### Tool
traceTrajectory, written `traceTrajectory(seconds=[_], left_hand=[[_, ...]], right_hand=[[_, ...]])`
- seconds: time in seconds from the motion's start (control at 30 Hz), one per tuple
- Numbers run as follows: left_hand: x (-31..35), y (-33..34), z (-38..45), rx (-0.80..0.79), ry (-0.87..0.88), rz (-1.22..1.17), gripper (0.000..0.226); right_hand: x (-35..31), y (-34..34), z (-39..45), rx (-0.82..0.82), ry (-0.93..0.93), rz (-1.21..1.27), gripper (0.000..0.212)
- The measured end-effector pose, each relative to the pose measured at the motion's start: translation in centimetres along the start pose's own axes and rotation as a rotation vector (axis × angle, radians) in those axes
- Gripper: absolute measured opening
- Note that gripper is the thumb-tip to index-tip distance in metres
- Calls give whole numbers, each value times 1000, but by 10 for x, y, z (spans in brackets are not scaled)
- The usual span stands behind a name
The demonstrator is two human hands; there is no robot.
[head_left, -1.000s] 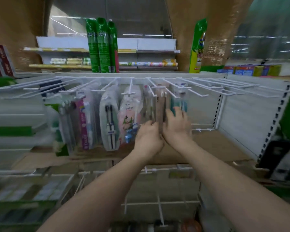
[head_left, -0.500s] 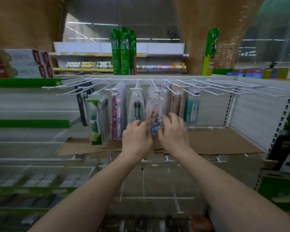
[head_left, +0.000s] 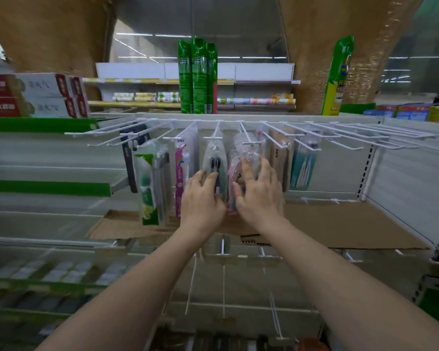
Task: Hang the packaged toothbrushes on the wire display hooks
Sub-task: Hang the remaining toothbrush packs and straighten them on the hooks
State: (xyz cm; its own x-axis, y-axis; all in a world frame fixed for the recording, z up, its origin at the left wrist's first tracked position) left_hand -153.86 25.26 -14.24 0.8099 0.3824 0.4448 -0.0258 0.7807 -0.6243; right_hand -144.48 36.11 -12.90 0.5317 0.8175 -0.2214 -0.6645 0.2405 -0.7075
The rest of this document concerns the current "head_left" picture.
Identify green yellow spray can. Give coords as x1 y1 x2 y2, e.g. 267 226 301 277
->
321 35 355 117

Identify kids toothbrush pack blue toy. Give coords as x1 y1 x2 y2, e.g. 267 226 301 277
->
227 133 268 217

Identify red white toothpaste box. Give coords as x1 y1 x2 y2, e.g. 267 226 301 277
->
75 95 91 118
69 76 85 98
0 97 78 118
0 73 73 98

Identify oval twin black toothbrush pack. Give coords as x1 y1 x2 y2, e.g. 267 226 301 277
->
201 140 230 202

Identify person's right hand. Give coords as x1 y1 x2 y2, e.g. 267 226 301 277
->
232 156 285 235

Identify brown cardboard tray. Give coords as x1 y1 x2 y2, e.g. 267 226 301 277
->
87 202 431 251

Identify person's left forearm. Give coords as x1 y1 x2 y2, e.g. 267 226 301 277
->
36 230 213 351

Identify pink label toothbrush pack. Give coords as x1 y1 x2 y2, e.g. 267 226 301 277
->
174 139 192 220

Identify teal twin toothbrush pack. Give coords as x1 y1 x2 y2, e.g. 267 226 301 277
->
289 129 322 191

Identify tall green spray can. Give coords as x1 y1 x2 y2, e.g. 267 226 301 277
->
191 37 209 115
178 39 195 115

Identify row of colourful wrap rolls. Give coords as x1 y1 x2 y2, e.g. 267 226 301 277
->
112 92 296 106

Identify white shelf unit yellow strips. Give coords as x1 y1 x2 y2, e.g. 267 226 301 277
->
83 62 301 113

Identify person's right forearm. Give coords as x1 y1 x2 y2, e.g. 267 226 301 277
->
259 222 439 351

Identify person's left hand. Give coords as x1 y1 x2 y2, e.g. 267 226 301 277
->
180 170 228 239

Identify beige twin toothbrush pack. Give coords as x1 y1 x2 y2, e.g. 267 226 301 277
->
270 131 294 193

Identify green label toothbrush pack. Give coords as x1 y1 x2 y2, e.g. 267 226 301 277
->
133 141 172 227

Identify orange round object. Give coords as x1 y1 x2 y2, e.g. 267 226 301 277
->
296 338 331 351

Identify woven brown column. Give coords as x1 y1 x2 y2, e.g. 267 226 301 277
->
0 0 114 79
278 0 427 115

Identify green spray can red side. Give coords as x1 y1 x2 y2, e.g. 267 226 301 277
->
206 42 219 115

